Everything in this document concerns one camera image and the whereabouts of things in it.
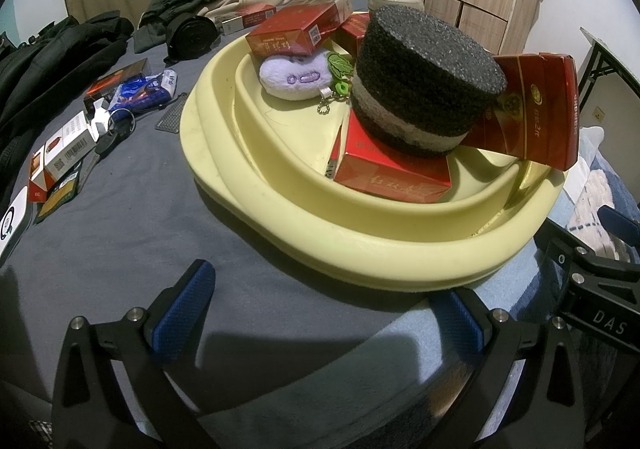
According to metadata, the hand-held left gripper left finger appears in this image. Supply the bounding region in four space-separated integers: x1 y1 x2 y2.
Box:
50 259 217 449

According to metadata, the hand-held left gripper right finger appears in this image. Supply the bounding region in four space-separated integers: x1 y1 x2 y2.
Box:
434 289 587 449

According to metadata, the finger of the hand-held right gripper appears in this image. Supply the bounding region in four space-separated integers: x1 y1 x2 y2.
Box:
597 205 640 260

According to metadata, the large red gift box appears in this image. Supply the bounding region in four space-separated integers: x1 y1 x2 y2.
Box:
460 53 582 172

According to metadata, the yellow plastic basin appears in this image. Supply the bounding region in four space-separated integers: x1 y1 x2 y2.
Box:
181 11 566 292

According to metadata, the red rectangular box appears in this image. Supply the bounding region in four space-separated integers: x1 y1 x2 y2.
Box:
245 0 353 56
332 106 453 206
332 13 372 58

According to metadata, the slim red box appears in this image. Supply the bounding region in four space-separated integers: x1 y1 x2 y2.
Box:
325 116 351 180

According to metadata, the tall black foam cylinder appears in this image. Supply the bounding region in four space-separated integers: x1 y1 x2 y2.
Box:
348 5 507 160

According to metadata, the purple plush toy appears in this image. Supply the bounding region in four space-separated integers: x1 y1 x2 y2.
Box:
258 53 335 102

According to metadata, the green leaf keychain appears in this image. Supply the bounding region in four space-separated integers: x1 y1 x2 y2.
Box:
314 51 358 117

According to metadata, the dark yellow packet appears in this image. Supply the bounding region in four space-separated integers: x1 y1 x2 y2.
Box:
34 171 82 222

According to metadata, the black folding table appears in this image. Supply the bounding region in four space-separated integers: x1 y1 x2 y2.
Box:
580 26 640 102

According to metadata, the white flat device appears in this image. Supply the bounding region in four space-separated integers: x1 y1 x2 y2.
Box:
0 186 37 265

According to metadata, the dark perforated card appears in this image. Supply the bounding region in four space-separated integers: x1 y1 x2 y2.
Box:
154 98 188 134

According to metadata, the red white small box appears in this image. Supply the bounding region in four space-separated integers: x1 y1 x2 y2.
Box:
27 151 58 204

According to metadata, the white barcoded box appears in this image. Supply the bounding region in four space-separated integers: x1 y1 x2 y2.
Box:
42 110 108 180

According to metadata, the blue white tissue packet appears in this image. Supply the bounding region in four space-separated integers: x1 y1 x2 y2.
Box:
107 69 180 112

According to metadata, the red black box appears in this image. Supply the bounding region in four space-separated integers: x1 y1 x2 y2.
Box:
82 58 151 112

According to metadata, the black jacket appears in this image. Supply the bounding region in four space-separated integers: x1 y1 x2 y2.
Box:
0 16 135 170

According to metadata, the red box silver end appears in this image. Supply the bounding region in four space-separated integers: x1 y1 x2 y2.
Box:
220 5 278 36

